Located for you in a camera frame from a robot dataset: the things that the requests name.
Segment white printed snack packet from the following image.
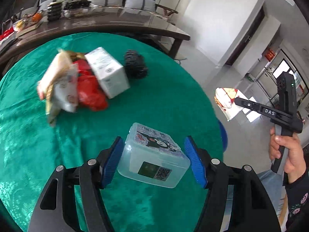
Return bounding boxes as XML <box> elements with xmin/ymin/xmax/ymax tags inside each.
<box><xmin>37</xmin><ymin>53</ymin><xmax>79</xmax><ymax>113</ymax></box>

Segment dark brown door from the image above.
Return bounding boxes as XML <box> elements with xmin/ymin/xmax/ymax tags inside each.
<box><xmin>226</xmin><ymin>5</ymin><xmax>263</xmax><ymax>66</ymax></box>

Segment glass bowl with dark fruit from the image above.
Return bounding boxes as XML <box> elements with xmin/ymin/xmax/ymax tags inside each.
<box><xmin>63</xmin><ymin>1</ymin><xmax>92</xmax><ymax>17</ymax></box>

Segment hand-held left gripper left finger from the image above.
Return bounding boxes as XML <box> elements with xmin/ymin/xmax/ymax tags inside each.
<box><xmin>26</xmin><ymin>136</ymin><xmax>125</xmax><ymax>232</ymax></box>

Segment white red cartoon packet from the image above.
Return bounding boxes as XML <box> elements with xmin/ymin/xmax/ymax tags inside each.
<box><xmin>214</xmin><ymin>87</ymin><xmax>242</xmax><ymax>121</ymax></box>

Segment potted plant dark ribbed pot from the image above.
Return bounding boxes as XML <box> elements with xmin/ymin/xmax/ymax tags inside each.
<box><xmin>45</xmin><ymin>0</ymin><xmax>69</xmax><ymax>21</ymax></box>

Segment long dark wooden table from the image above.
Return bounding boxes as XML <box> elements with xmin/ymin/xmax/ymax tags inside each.
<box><xmin>0</xmin><ymin>10</ymin><xmax>191</xmax><ymax>66</ymax></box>

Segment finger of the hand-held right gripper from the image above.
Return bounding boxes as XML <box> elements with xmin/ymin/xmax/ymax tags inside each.
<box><xmin>235</xmin><ymin>97</ymin><xmax>262</xmax><ymax>114</ymax></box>

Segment blue stool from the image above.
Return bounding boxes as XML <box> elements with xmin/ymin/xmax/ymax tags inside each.
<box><xmin>217</xmin><ymin>119</ymin><xmax>228</xmax><ymax>153</ymax></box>

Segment green tablecloth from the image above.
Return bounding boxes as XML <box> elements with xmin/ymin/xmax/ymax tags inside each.
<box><xmin>0</xmin><ymin>32</ymin><xmax>224</xmax><ymax>232</ymax></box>

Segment person's right forearm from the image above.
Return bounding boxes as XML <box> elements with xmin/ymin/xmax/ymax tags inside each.
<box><xmin>282</xmin><ymin>171</ymin><xmax>309</xmax><ymax>232</ymax></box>

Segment wooden chair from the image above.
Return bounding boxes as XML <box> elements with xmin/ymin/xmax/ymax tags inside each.
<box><xmin>156</xmin><ymin>2</ymin><xmax>179</xmax><ymax>25</ymax></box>

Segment red wall sign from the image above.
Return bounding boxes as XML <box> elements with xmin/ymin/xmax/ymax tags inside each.
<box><xmin>264</xmin><ymin>48</ymin><xmax>277</xmax><ymax>60</ymax></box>

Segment red box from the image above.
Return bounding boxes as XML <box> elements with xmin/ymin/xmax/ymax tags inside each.
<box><xmin>0</xmin><ymin>28</ymin><xmax>12</xmax><ymax>40</ymax></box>

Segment gold foil packet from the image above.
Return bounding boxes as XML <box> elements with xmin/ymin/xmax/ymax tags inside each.
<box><xmin>46</xmin><ymin>49</ymin><xmax>85</xmax><ymax>126</ymax></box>

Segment translucent plastic box cartoon sticker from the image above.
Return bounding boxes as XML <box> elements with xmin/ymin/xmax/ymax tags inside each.
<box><xmin>117</xmin><ymin>122</ymin><xmax>191</xmax><ymax>188</ymax></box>

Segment red snack packet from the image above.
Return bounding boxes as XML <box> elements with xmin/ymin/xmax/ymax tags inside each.
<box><xmin>72</xmin><ymin>59</ymin><xmax>109</xmax><ymax>112</ymax></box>

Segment white carton box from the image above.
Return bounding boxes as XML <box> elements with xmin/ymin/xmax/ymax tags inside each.
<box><xmin>84</xmin><ymin>47</ymin><xmax>131</xmax><ymax>99</ymax></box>

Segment black mesh ball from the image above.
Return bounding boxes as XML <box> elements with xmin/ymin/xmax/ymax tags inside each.
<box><xmin>124</xmin><ymin>50</ymin><xmax>148</xmax><ymax>79</ymax></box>

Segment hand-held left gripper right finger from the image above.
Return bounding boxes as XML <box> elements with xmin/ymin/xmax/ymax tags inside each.
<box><xmin>184</xmin><ymin>136</ymin><xmax>282</xmax><ymax>232</ymax></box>

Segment tray with orange fruit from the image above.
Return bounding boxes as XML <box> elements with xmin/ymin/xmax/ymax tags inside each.
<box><xmin>12</xmin><ymin>19</ymin><xmax>26</xmax><ymax>32</ymax></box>

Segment person's blue jeans leg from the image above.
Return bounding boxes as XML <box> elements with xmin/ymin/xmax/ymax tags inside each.
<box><xmin>257</xmin><ymin>169</ymin><xmax>288</xmax><ymax>232</ymax></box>

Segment person's right hand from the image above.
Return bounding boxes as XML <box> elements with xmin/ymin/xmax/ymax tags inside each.
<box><xmin>269</xmin><ymin>127</ymin><xmax>308</xmax><ymax>184</ymax></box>

